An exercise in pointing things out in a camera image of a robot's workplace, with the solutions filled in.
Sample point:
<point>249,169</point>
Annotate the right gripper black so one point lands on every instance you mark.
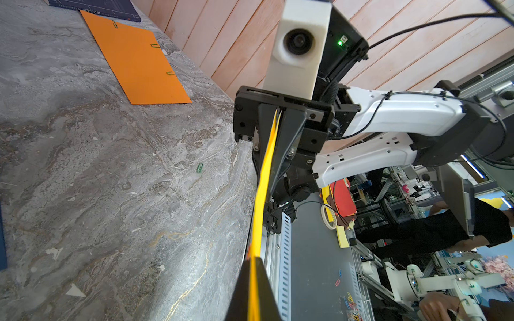
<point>303,128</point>

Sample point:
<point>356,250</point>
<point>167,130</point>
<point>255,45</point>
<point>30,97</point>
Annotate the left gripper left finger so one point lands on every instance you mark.
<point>238,308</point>

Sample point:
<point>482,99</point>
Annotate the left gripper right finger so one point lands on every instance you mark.
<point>266,305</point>

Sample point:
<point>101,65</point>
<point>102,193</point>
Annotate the yellow paper document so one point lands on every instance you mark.
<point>260,202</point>

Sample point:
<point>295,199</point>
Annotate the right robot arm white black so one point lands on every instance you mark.
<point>395,128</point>

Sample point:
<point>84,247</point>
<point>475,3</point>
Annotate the orange paper document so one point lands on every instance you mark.
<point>137,61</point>

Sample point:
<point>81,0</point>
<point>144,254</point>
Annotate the dark navy notebook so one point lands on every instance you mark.
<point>119,9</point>

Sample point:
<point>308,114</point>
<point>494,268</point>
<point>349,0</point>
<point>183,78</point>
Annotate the blue paper document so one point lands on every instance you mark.
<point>3,249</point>

